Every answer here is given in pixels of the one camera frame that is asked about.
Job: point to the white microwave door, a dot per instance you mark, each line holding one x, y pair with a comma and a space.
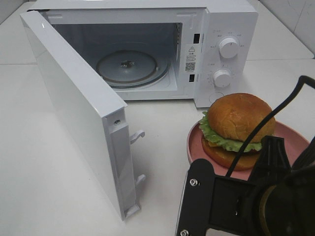
92, 112

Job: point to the glass microwave turntable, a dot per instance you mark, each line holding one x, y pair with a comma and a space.
125, 69

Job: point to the burger with lettuce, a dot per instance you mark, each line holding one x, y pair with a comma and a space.
228, 123

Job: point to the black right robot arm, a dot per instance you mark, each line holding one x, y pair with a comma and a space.
305, 157

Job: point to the lower white timer knob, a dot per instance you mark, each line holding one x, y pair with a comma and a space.
222, 78

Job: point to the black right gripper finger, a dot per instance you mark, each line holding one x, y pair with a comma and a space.
273, 164
194, 213

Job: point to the pink plate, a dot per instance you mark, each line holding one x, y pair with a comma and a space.
293, 141

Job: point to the upper white power knob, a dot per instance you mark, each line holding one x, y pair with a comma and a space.
228, 47

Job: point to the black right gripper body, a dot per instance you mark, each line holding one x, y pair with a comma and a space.
264, 209

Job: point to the white microwave oven body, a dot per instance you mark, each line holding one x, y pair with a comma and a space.
187, 32

